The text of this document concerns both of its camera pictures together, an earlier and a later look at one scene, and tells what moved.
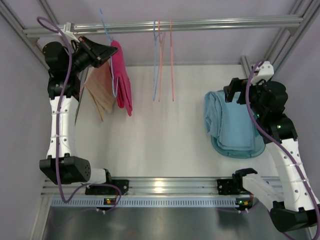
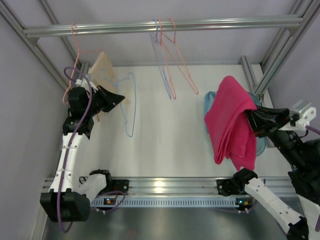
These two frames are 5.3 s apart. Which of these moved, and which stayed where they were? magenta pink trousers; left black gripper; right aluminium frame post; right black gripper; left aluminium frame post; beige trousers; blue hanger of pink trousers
Moved: magenta pink trousers; blue hanger of pink trousers; right black gripper; left black gripper
Stayed: right aluminium frame post; beige trousers; left aluminium frame post
